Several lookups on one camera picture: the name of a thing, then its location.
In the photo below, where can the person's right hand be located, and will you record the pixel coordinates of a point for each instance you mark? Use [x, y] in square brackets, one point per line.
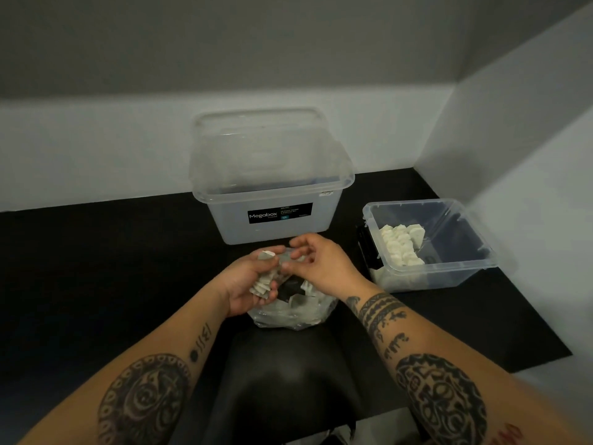
[326, 268]

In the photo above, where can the person's left hand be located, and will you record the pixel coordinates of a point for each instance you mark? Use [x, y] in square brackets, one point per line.
[236, 284]

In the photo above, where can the clear storage box lid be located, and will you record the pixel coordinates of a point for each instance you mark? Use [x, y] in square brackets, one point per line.
[268, 148]

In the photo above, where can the rows of white tea bags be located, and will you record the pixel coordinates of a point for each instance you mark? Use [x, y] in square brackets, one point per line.
[400, 247]

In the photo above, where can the person's right forearm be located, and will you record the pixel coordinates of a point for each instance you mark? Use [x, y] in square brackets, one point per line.
[449, 380]

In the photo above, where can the person's left forearm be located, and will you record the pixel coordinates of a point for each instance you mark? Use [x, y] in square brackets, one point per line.
[139, 375]

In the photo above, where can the large clear storage box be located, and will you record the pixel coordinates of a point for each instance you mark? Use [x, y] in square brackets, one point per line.
[222, 217]

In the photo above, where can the small clear plastic bin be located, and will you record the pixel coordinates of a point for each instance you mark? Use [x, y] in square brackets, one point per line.
[463, 268]

